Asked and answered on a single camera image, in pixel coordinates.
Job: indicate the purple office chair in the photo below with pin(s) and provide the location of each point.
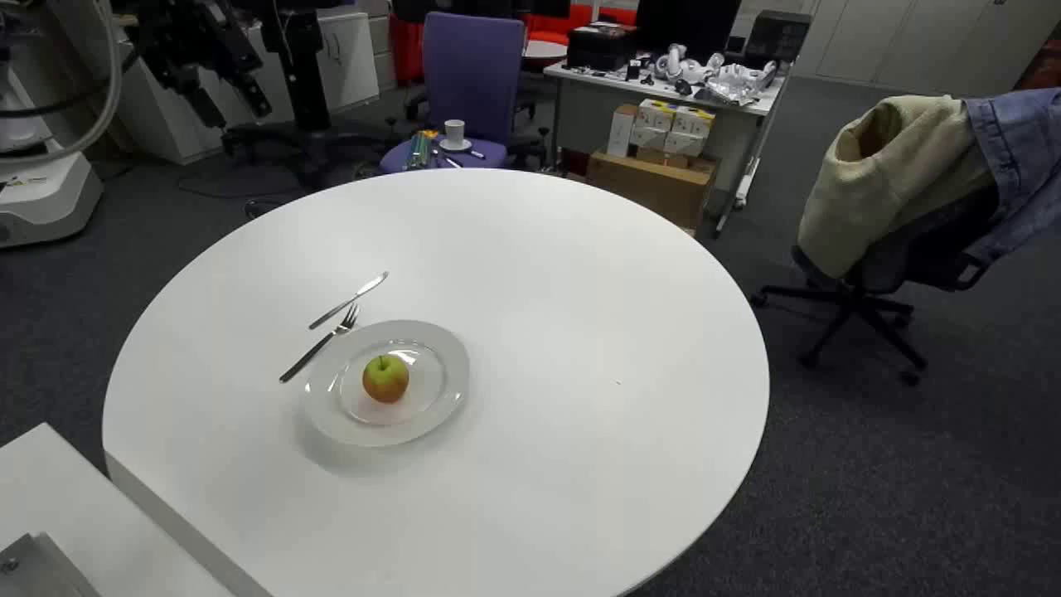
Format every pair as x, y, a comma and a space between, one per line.
477, 67

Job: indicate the yellow-red apple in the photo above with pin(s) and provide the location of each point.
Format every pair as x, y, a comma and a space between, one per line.
387, 384

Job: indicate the red furniture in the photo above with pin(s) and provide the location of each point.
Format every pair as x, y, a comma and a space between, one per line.
407, 50

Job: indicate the black monitor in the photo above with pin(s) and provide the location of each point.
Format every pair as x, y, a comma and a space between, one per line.
777, 36

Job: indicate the white plastic container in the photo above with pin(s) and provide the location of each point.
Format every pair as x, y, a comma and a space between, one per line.
692, 135
652, 129

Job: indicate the white round plate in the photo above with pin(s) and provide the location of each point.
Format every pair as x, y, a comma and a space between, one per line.
443, 375

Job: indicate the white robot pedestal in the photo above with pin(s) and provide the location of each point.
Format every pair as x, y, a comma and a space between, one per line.
44, 202

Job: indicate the white square side table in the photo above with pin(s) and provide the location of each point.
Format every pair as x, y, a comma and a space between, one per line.
79, 510

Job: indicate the white saucer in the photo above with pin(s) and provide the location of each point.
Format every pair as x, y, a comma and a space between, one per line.
454, 147

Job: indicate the silver fork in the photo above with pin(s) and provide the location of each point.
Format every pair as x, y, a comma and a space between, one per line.
316, 350

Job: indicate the beige jacket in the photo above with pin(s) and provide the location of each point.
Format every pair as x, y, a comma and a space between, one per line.
884, 176

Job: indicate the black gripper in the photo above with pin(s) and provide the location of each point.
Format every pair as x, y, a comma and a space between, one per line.
184, 39

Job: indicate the white cup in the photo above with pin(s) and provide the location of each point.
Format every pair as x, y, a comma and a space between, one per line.
451, 132

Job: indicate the colourful small packet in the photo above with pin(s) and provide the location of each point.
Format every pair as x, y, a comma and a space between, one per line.
426, 147

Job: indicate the black swivel office chair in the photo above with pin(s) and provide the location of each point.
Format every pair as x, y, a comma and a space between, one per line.
873, 309

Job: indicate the black equipment stand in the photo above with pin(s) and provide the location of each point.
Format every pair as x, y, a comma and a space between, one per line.
299, 62

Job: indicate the brown cardboard box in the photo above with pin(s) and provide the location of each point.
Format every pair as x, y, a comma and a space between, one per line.
652, 183

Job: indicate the blue denim jacket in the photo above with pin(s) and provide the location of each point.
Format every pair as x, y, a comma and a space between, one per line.
1029, 144

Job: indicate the black box on desk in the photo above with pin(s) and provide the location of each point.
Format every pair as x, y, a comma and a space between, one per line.
603, 47

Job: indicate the pile of white parts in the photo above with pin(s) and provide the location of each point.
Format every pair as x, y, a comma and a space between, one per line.
719, 78

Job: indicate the white cabinet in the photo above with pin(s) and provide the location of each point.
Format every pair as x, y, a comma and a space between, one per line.
353, 55

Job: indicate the white desk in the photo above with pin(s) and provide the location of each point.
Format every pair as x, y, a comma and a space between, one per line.
584, 117

